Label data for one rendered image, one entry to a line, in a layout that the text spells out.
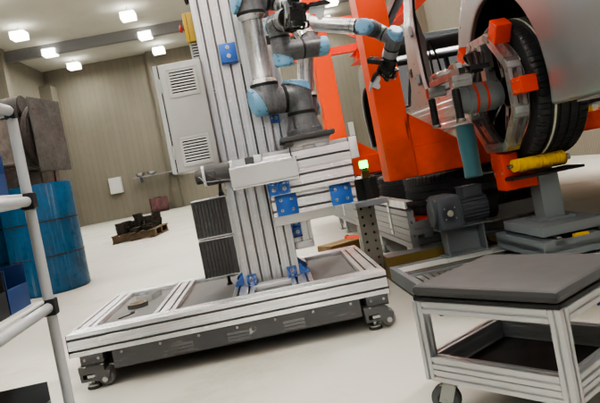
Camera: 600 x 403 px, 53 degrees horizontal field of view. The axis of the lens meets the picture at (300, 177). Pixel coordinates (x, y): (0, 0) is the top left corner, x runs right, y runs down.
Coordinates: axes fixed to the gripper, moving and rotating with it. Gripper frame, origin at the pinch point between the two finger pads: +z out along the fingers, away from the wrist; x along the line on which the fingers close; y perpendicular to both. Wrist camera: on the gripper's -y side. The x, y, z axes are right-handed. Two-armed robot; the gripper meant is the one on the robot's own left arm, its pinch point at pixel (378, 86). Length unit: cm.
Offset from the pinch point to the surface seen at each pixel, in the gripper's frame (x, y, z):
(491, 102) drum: 14, 54, -21
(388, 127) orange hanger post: 3.1, 11.2, 22.1
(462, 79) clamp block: -3, 45, -36
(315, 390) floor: -137, 100, -10
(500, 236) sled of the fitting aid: 9, 89, 40
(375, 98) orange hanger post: 4.0, -2.4, 12.2
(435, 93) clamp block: 9.7, 27.2, -9.3
